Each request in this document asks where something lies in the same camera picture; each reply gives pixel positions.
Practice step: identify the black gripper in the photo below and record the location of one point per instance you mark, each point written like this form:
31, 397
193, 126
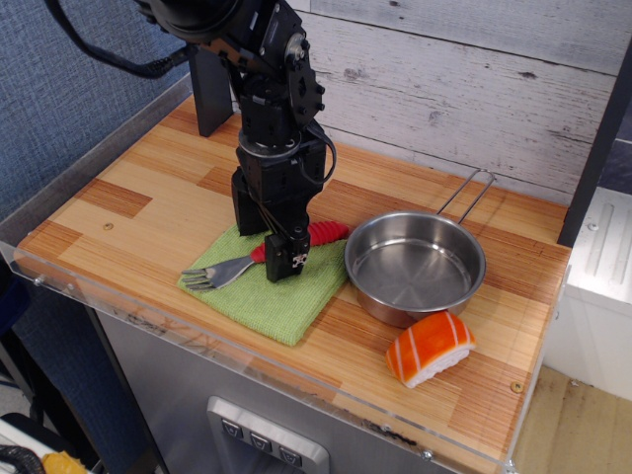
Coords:
271, 189

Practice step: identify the red handled metal fork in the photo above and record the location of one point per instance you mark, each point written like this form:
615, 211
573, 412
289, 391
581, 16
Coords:
224, 273

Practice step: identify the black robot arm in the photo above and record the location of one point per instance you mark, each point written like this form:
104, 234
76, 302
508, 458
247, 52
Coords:
265, 51

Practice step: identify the small steel pan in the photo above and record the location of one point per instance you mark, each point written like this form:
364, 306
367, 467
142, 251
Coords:
408, 264

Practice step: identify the clear acrylic edge guard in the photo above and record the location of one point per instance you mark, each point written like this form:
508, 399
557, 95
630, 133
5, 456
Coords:
332, 387

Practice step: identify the salmon nigiri sushi toy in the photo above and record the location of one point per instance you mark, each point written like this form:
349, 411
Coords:
427, 348

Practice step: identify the silver button control panel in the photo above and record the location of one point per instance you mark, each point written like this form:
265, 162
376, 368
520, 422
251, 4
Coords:
267, 437

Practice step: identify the yellow object at corner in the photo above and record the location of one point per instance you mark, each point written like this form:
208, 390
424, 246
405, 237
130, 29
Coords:
62, 463

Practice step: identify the white ribbed sink unit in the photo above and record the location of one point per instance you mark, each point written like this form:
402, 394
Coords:
600, 262

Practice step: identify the dark left vertical post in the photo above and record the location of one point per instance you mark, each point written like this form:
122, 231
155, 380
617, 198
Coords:
212, 93

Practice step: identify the dark vertical post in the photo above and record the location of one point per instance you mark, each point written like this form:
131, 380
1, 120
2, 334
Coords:
606, 133
212, 93

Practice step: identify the dark right vertical post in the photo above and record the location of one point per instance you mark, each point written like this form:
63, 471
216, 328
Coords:
606, 133

